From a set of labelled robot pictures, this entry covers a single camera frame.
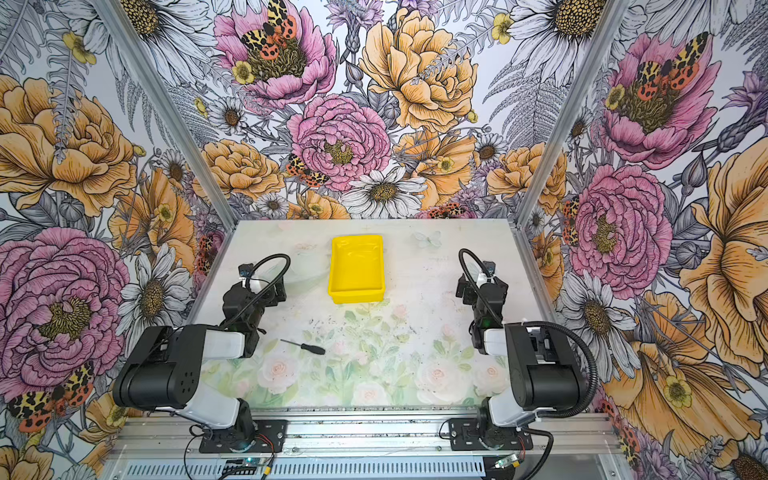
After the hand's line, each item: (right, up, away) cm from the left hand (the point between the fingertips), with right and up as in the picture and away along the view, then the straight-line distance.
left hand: (268, 283), depth 94 cm
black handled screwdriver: (+16, -19, -5) cm, 25 cm away
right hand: (+65, 0, 0) cm, 65 cm away
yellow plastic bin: (+26, +4, +9) cm, 28 cm away
